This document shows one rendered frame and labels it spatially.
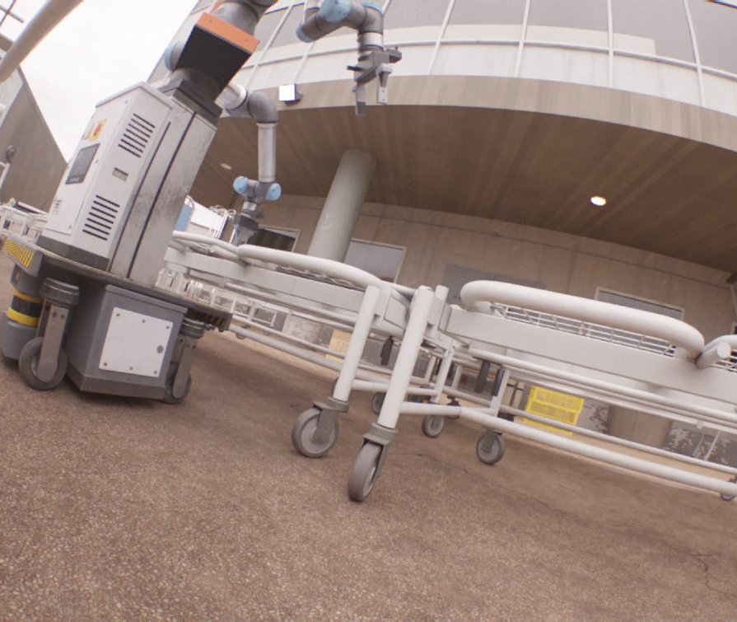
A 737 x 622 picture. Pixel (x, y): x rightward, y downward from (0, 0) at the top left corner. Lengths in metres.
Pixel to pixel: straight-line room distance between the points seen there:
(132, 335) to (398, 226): 7.75
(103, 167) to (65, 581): 0.76
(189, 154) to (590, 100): 4.44
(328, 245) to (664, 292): 5.76
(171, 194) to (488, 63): 5.34
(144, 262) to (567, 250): 7.14
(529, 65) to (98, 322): 5.67
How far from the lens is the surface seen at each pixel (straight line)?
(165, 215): 1.09
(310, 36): 1.28
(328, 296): 1.23
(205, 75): 1.19
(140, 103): 0.99
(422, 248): 8.07
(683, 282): 7.89
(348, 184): 6.61
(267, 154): 1.81
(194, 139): 1.13
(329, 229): 6.38
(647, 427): 6.04
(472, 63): 6.10
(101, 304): 0.89
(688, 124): 5.06
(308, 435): 1.00
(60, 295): 0.89
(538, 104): 4.94
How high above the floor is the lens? 0.30
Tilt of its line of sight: 5 degrees up
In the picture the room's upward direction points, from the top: 17 degrees clockwise
